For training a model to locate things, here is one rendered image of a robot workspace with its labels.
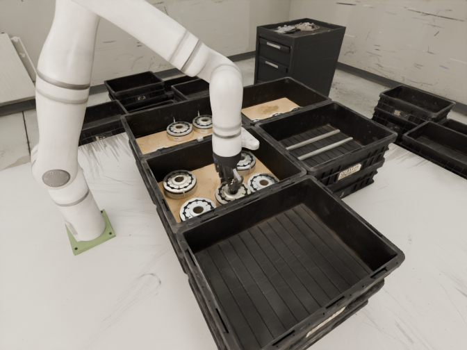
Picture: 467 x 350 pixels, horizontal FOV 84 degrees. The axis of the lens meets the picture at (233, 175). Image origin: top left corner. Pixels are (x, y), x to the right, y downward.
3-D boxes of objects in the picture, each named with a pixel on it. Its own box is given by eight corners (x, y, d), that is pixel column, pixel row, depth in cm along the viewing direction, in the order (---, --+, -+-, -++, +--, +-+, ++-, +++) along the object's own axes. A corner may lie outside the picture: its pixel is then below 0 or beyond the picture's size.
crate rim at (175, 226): (174, 236, 60) (173, 230, 58) (141, 164, 79) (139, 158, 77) (308, 179, 74) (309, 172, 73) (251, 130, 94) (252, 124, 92)
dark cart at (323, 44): (280, 139, 250) (295, 37, 190) (251, 121, 278) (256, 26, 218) (322, 121, 276) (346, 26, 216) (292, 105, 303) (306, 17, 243)
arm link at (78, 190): (22, 142, 62) (52, 190, 74) (23, 166, 56) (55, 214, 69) (65, 132, 66) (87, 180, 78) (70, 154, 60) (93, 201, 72)
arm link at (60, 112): (37, 83, 47) (35, 64, 53) (30, 194, 60) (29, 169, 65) (94, 94, 53) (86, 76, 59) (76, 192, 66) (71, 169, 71)
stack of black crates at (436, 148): (457, 207, 167) (506, 151, 137) (434, 229, 154) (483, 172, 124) (397, 173, 191) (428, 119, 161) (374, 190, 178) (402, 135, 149)
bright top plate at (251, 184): (258, 201, 75) (258, 199, 74) (241, 180, 81) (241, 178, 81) (286, 189, 78) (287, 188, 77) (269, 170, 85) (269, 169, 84)
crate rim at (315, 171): (308, 178, 74) (310, 172, 73) (251, 130, 94) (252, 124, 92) (397, 140, 89) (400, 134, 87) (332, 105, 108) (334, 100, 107)
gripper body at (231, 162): (206, 142, 68) (208, 169, 74) (222, 159, 62) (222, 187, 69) (231, 134, 71) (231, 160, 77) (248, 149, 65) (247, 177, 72)
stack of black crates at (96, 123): (90, 192, 177) (62, 135, 148) (81, 168, 196) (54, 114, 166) (146, 170, 194) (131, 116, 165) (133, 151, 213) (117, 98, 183)
